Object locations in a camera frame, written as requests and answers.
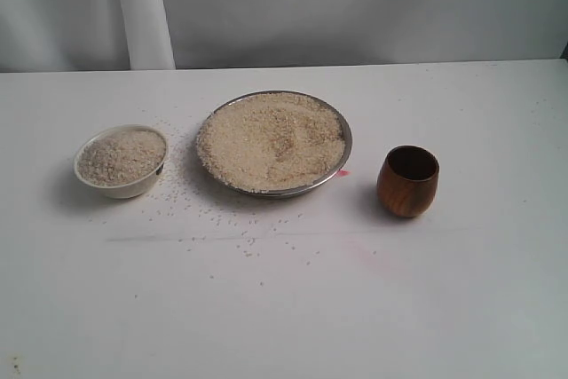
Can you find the brown wooden cup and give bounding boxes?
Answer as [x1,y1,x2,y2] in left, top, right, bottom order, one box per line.
[376,146,439,218]

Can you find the rice heap on plate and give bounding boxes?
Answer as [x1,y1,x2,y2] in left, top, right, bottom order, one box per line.
[195,92,347,194]

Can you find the white backdrop curtain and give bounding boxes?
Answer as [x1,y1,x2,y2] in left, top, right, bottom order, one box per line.
[1,0,567,72]

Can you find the uncooked white rice grains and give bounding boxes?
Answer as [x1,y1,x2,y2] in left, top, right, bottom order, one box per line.
[77,130,167,186]

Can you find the small cream ceramic bowl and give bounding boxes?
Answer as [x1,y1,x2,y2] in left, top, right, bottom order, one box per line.
[74,124,169,200]

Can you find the round steel plate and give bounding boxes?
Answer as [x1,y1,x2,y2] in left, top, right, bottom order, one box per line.
[197,89,354,197]

